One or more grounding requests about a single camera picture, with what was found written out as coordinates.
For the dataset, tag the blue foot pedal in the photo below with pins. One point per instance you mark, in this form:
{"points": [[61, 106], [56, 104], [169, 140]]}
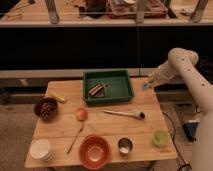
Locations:
{"points": [[190, 130]]}

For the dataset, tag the small metal cup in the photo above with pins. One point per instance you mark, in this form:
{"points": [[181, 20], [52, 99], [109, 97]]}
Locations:
{"points": [[125, 146]]}

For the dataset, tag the green marker in tray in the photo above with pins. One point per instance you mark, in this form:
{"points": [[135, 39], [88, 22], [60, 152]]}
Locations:
{"points": [[106, 90]]}

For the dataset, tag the yellow banana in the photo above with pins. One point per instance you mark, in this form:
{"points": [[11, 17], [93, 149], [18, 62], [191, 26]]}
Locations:
{"points": [[58, 98]]}

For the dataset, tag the dark bowl with nuts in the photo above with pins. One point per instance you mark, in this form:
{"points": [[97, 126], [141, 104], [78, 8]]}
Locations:
{"points": [[46, 108]]}

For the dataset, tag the orange plastic bowl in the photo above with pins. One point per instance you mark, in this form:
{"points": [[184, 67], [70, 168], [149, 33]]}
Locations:
{"points": [[94, 152]]}

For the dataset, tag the red apple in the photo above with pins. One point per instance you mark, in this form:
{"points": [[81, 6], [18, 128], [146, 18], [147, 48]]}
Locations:
{"points": [[81, 114]]}

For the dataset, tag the stack of white bowls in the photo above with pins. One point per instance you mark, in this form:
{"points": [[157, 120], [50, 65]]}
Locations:
{"points": [[41, 150]]}

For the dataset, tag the striped sponge block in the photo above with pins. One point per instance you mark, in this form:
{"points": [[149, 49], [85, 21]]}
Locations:
{"points": [[96, 91]]}

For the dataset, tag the green plastic cup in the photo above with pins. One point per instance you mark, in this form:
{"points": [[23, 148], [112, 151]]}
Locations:
{"points": [[160, 138]]}

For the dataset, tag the grey towel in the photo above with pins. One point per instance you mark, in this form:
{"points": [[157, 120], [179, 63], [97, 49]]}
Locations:
{"points": [[145, 86]]}

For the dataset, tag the metal spoon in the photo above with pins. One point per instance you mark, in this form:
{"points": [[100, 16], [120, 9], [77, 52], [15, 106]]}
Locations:
{"points": [[75, 138]]}

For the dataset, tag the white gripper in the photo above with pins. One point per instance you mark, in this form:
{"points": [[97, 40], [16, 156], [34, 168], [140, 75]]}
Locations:
{"points": [[152, 79]]}

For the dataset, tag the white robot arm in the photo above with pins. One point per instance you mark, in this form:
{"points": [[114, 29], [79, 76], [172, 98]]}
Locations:
{"points": [[182, 62]]}

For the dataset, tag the green plastic tray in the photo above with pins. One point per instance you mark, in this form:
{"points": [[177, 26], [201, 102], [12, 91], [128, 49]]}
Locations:
{"points": [[119, 84]]}

